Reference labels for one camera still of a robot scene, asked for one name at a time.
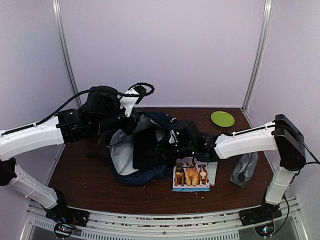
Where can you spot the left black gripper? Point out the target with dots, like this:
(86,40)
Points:
(128,129)

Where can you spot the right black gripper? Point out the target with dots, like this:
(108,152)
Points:
(162,147)

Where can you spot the navy blue backpack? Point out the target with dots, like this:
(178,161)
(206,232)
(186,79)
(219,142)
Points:
(120,150)

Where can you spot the dog picture book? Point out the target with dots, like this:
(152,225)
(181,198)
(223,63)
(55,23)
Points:
(190,176)

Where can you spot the black case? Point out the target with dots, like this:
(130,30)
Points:
(144,142)

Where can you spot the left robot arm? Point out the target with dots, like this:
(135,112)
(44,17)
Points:
(105,110)

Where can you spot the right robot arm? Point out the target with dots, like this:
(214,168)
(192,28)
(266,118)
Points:
(279,135)

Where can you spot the grey hardcover book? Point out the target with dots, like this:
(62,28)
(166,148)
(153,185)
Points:
(212,171)

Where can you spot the green plate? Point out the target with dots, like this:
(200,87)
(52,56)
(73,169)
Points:
(222,119)

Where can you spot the grey zip pouch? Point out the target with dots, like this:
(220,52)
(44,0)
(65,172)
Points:
(244,169)

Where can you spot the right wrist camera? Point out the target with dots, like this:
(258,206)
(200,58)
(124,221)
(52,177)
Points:
(173,137)

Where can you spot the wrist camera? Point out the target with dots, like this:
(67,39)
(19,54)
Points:
(173,137)
(127,103)

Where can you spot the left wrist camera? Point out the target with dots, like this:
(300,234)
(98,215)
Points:
(127,103)

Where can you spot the front aluminium rail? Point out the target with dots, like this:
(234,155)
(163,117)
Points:
(218,225)

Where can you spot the left aluminium frame post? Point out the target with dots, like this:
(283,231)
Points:
(56,4)

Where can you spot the aluminium frame post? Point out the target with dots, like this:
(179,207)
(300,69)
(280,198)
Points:
(261,47)
(56,4)

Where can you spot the right aluminium frame post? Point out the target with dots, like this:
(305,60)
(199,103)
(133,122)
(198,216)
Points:
(261,47)

